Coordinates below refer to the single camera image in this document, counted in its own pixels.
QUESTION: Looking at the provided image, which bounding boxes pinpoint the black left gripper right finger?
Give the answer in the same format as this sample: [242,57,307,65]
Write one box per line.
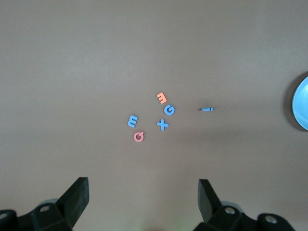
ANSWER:
[192,179,295,231]

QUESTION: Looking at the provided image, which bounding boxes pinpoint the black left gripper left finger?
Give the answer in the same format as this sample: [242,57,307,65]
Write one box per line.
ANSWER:
[0,177,90,231]

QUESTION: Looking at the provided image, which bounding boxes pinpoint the blue foam letter X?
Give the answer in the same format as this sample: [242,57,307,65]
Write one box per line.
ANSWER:
[156,118,170,131]

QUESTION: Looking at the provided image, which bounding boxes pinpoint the blue foam letter G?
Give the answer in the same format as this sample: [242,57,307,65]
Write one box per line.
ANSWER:
[163,105,176,116]

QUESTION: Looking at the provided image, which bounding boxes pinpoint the pink foam letter Q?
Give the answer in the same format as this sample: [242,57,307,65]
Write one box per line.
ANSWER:
[132,131,145,142]

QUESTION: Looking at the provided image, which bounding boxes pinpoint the blue foam letter E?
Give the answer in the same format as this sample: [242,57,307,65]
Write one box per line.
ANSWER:
[127,115,140,128]

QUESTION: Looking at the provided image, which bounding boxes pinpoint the orange foam letter E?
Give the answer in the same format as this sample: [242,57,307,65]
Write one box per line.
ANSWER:
[156,92,168,104]

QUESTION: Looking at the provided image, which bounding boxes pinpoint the blue round plate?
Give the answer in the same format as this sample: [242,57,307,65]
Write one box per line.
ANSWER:
[292,76,308,131]

